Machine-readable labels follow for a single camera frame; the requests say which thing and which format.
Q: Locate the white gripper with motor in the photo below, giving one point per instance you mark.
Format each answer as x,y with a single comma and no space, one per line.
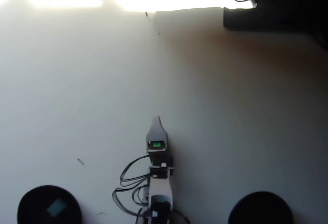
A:
160,157

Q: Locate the black box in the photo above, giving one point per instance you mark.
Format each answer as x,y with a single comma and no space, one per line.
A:
282,13

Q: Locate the black round bowl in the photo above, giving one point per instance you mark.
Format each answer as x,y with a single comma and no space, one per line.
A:
33,206
260,208

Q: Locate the white Koch robot arm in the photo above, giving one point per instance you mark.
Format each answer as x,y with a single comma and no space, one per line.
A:
161,188

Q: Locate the small dark debris scrap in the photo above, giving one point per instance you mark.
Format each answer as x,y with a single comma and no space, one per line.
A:
146,13

